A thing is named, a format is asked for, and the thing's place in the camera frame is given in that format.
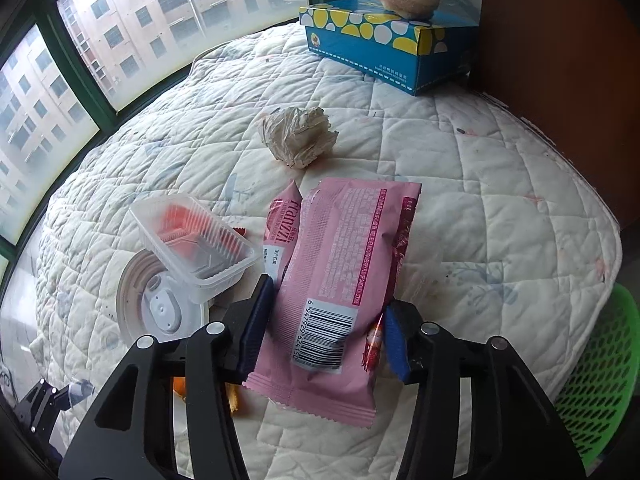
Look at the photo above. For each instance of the white round plastic lid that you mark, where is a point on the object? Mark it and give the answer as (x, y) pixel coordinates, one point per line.
(145, 305)

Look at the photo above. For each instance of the blue spotted tissue box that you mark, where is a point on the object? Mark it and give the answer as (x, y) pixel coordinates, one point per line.
(370, 50)

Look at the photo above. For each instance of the large pink snack packet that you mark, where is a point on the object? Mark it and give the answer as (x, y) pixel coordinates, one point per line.
(340, 260)

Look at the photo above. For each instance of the green window frame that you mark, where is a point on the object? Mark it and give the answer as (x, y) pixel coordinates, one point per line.
(79, 70)

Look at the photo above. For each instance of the paper ball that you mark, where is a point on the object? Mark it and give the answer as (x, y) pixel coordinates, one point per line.
(295, 135)

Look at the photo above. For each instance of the green plastic basket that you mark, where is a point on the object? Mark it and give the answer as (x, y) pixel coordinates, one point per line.
(600, 375)

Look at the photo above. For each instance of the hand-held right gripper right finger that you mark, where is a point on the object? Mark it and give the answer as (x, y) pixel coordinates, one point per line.
(400, 340)

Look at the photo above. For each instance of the apartment building outside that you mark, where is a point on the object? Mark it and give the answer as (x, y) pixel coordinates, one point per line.
(140, 15)

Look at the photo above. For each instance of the clear plastic tray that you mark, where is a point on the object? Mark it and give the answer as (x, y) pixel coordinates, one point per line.
(200, 260)

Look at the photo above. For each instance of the orange peel piece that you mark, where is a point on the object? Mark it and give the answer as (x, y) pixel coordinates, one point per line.
(180, 389)
(237, 400)

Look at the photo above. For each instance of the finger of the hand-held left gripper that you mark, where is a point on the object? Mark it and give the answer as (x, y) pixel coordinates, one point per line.
(40, 407)

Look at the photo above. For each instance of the small pink snack packet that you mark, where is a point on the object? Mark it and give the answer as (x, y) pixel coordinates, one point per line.
(277, 230)

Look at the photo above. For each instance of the brown wooden panel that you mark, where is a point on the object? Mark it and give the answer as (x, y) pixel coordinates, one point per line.
(575, 60)

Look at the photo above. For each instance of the small red snack wrapper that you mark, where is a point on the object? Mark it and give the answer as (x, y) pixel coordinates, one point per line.
(375, 347)

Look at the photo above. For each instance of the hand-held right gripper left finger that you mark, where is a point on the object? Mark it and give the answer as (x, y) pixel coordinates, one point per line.
(260, 320)

